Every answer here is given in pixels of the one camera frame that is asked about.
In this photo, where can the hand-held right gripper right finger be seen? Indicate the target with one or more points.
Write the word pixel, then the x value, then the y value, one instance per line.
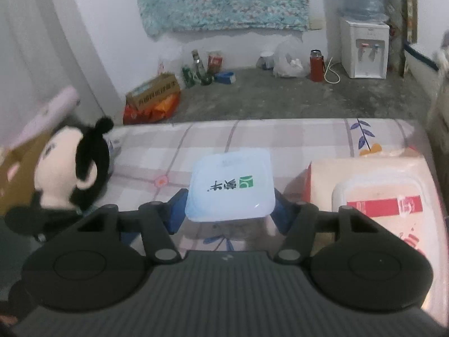
pixel 280 214

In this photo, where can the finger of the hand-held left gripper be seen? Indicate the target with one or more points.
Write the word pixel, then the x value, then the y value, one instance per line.
pixel 35 221

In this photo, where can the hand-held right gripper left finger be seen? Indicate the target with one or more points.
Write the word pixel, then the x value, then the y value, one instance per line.
pixel 177 205

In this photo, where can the large brown cardboard box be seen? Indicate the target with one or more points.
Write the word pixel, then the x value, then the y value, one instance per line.
pixel 17 182

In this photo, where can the beige black-haired plush doll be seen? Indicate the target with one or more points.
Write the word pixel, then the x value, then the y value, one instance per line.
pixel 59 168

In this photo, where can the translucent white plastic container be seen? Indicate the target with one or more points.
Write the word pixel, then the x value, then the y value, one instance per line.
pixel 231 182

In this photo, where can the pink plaid printed sheet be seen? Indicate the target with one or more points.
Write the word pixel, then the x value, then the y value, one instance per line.
pixel 217 137

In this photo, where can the orange plastic bag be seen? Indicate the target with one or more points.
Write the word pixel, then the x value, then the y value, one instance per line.
pixel 154 112

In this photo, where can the peach wipes pack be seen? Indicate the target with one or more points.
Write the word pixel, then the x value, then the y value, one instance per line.
pixel 368 172

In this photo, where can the printed small cardboard carton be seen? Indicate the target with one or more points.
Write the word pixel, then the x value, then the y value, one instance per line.
pixel 151 89

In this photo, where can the green bottle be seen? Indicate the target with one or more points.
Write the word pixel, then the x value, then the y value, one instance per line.
pixel 187 77

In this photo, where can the red carton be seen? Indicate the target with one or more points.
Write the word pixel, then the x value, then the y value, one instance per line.
pixel 214 64

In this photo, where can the white plastic bag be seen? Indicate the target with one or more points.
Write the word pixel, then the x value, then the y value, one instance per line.
pixel 289 63

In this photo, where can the red thermos flask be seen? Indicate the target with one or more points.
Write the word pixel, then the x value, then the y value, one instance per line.
pixel 316 66

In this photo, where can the white cup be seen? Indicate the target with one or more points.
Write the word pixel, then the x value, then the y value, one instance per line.
pixel 267 59

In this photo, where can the white water dispenser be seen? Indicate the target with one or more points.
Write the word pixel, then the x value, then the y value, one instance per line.
pixel 364 31

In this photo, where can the frayed white cloth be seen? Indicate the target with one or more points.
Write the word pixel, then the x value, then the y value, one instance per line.
pixel 442 56

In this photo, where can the white wall socket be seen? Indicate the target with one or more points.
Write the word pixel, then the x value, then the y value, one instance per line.
pixel 316 23

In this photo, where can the floral turquoise wall cloth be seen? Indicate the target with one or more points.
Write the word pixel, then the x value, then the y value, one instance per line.
pixel 217 0

